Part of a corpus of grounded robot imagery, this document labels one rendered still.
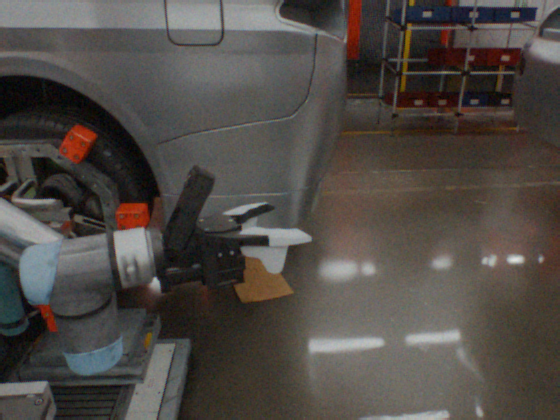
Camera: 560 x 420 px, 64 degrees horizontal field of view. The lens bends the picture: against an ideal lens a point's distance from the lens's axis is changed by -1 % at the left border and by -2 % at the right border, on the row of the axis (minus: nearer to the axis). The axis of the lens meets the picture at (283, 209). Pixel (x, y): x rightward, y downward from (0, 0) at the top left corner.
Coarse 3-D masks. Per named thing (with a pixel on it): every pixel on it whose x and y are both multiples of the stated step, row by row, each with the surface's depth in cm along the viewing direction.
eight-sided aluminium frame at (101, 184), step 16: (0, 144) 137; (16, 144) 137; (32, 144) 137; (48, 144) 137; (64, 160) 139; (80, 176) 142; (96, 176) 144; (96, 192) 144; (112, 192) 146; (112, 208) 147; (112, 224) 149; (16, 272) 158
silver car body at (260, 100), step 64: (0, 0) 128; (64, 0) 129; (128, 0) 129; (192, 0) 130; (256, 0) 131; (320, 0) 144; (0, 64) 135; (64, 64) 136; (128, 64) 137; (192, 64) 138; (256, 64) 138; (320, 64) 143; (128, 128) 145; (192, 128) 146; (256, 128) 147; (320, 128) 153; (256, 192) 157; (320, 192) 176
